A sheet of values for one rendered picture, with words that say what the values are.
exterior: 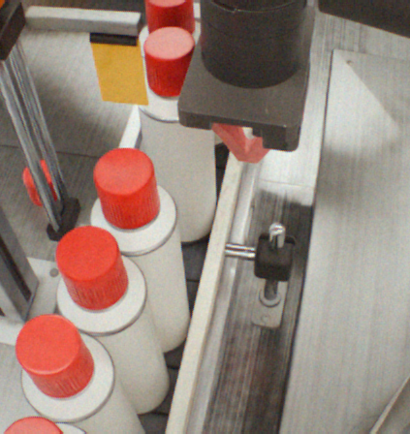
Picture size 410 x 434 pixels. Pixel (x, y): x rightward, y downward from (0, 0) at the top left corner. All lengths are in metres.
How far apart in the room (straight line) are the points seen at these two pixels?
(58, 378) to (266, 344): 0.30
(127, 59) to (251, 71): 0.08
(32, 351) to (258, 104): 0.17
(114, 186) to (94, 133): 0.37
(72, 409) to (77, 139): 0.42
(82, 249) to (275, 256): 0.22
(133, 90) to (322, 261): 0.24
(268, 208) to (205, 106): 0.30
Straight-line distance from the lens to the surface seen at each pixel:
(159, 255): 0.40
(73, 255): 0.35
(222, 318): 0.55
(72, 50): 0.82
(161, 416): 0.52
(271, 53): 0.36
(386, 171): 0.64
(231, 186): 0.57
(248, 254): 0.54
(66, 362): 0.32
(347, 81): 0.70
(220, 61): 0.37
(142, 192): 0.36
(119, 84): 0.42
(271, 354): 0.59
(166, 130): 0.46
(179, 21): 0.47
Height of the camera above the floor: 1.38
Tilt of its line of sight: 58 degrees down
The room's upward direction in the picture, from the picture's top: 3 degrees counter-clockwise
